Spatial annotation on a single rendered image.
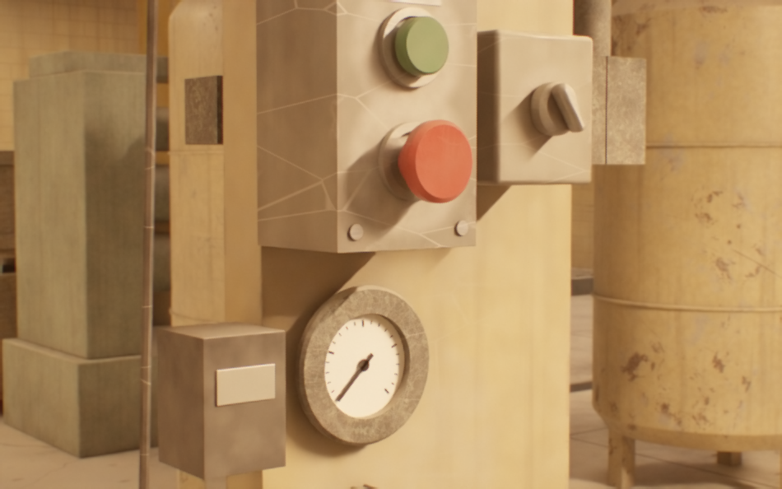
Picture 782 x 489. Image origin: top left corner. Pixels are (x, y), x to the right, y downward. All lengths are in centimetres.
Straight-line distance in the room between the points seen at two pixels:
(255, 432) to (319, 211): 12
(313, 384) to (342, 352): 3
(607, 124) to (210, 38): 318
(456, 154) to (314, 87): 8
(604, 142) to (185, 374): 38
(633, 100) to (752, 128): 461
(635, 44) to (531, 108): 497
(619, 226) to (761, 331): 76
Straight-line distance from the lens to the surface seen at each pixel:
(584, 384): 729
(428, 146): 61
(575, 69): 73
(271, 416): 65
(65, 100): 688
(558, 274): 81
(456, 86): 65
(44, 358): 708
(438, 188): 61
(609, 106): 90
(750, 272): 554
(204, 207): 403
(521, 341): 80
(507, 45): 69
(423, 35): 62
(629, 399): 574
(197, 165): 407
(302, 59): 64
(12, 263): 857
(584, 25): 92
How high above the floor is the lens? 151
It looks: 4 degrees down
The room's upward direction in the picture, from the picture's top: straight up
